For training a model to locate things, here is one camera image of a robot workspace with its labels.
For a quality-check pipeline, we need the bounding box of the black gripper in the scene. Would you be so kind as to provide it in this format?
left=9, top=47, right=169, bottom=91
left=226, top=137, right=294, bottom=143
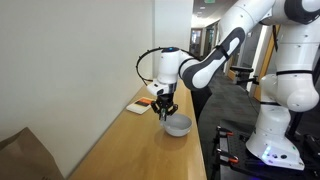
left=150, top=93, right=179, bottom=118

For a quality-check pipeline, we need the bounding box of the grey round bowl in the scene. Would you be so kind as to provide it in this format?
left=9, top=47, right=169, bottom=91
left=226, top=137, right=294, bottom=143
left=159, top=113, right=193, bottom=138

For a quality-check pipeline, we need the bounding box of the white orange black book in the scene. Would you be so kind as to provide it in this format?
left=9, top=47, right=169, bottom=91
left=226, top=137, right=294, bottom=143
left=125, top=96, right=156, bottom=116

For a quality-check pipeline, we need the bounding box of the brown wooden door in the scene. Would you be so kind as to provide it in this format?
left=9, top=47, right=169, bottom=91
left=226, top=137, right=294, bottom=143
left=253, top=24, right=282, bottom=102

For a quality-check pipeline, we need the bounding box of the brown paper bag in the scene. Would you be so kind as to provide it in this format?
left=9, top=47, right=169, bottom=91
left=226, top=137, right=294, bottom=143
left=0, top=126, right=65, bottom=180

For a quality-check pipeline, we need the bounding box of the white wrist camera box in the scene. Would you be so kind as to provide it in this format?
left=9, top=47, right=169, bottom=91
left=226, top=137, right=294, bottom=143
left=145, top=79, right=170, bottom=97

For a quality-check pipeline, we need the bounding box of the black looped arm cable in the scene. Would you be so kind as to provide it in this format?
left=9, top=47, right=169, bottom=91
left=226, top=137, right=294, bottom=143
left=135, top=46, right=165, bottom=83

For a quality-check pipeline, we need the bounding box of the orange handled black clamp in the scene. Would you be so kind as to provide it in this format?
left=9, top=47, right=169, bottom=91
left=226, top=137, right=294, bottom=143
left=214, top=148, right=240, bottom=165
left=215, top=125, right=235, bottom=138

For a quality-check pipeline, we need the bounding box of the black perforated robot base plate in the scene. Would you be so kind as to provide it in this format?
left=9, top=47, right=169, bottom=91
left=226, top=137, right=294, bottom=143
left=211, top=119, right=320, bottom=180

